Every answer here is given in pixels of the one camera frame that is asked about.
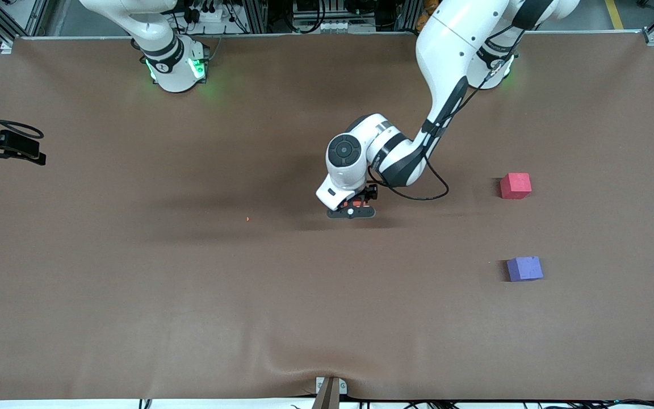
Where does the red foam block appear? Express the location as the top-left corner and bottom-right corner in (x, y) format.
(500, 172), (533, 200)

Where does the brown table cloth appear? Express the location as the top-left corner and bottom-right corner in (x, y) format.
(0, 31), (654, 402)

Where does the aluminium frame post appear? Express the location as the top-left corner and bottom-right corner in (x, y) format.
(244, 0), (269, 34)

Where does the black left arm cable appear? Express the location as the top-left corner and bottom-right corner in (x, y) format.
(368, 23), (527, 202)

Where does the white power strip with plugs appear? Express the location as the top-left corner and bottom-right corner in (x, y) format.
(182, 0), (228, 24)

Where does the metal clamp bracket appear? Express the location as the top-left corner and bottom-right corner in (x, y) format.
(311, 376), (349, 409)

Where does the purple foam block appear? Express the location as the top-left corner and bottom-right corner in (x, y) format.
(506, 256), (544, 283)

